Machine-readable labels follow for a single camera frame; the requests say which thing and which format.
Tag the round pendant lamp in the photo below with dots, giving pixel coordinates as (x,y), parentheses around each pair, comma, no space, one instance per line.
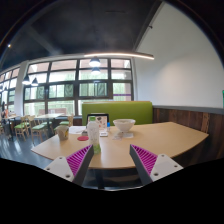
(95,71)
(95,62)

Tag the large gridded window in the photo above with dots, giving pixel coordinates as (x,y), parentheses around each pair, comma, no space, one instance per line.
(62,86)

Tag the white paper under bowl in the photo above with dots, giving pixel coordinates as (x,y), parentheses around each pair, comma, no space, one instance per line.
(121,135)

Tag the long linear ceiling lamp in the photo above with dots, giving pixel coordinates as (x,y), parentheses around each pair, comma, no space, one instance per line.
(125,54)

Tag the red round coaster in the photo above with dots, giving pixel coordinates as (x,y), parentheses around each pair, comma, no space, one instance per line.
(82,138)

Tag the far round pendant lamp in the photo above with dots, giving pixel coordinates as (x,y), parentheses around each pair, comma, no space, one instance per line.
(95,71)

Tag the black framed tablet stand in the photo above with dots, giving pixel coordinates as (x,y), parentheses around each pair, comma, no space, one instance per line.
(102,119)

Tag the green upholstered bench back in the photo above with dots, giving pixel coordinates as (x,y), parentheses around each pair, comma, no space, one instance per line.
(140,111)

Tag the clear plastic water bottle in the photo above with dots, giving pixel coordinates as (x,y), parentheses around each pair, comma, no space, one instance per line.
(93,134)

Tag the white papers on table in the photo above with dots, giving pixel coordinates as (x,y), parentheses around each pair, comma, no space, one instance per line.
(77,129)

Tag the paper cup with lid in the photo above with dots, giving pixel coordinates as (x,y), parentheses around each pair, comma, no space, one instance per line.
(63,132)

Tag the background wooden table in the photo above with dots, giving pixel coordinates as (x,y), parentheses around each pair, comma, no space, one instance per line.
(48,118)

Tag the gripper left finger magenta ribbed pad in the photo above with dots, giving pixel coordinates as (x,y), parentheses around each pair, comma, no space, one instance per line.
(73,167)

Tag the white bowl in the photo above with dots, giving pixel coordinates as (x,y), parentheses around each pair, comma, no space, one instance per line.
(124,125)

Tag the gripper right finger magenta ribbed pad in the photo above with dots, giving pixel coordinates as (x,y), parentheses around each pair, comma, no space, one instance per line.
(152,167)

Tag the wooden chair green seat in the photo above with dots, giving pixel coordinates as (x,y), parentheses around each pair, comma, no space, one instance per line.
(22,129)
(37,130)

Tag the left pendant lamp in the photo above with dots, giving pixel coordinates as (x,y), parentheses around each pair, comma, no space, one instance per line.
(26,80)

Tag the near round pendant lamp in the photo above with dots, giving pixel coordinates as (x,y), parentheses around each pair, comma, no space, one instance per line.
(95,62)

